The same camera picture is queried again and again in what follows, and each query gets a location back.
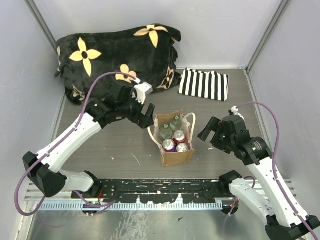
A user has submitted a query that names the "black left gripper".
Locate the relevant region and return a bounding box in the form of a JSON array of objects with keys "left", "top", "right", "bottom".
[{"left": 118, "top": 91, "right": 156, "bottom": 129}]

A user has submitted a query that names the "burlap canvas tote bag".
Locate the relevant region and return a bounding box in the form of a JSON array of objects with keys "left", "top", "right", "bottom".
[{"left": 147, "top": 109, "right": 197, "bottom": 167}]

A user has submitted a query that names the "glass soda water bottle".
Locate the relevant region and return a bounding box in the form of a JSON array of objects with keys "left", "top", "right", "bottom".
[{"left": 169, "top": 115, "right": 182, "bottom": 132}]

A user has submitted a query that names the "purple can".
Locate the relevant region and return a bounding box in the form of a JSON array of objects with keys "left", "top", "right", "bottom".
[
  {"left": 162, "top": 138, "right": 176, "bottom": 152},
  {"left": 176, "top": 142, "right": 189, "bottom": 153}
]

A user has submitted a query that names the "red soda can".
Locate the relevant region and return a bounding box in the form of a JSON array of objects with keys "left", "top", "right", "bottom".
[{"left": 173, "top": 130, "right": 186, "bottom": 144}]

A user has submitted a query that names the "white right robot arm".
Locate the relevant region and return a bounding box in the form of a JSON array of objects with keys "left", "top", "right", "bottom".
[{"left": 198, "top": 114, "right": 320, "bottom": 240}]

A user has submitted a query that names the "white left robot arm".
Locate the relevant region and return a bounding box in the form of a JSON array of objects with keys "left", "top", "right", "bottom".
[{"left": 22, "top": 82, "right": 155, "bottom": 198}]

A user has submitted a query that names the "black white striped cloth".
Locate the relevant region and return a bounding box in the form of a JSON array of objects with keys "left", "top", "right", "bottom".
[{"left": 178, "top": 68, "right": 230, "bottom": 102}]

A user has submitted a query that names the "black floral plush blanket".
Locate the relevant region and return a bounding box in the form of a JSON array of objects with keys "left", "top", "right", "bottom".
[{"left": 54, "top": 23, "right": 182, "bottom": 105}]

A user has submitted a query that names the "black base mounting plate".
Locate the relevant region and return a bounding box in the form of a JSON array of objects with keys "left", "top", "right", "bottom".
[{"left": 80, "top": 178, "right": 234, "bottom": 204}]

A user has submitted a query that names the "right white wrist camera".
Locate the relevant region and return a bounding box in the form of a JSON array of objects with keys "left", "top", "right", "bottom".
[{"left": 228, "top": 106, "right": 245, "bottom": 121}]

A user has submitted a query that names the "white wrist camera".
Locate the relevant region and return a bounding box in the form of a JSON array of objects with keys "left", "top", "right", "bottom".
[
  {"left": 228, "top": 106, "right": 245, "bottom": 121},
  {"left": 134, "top": 82, "right": 153, "bottom": 105}
]

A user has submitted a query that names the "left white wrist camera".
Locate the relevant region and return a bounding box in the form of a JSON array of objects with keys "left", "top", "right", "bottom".
[{"left": 134, "top": 82, "right": 153, "bottom": 105}]

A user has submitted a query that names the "white slotted cable duct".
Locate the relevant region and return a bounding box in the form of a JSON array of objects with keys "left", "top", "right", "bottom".
[{"left": 39, "top": 200, "right": 223, "bottom": 211}]

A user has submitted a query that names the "aluminium rail frame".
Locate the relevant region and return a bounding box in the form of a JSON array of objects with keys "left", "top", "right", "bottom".
[{"left": 24, "top": 178, "right": 297, "bottom": 202}]

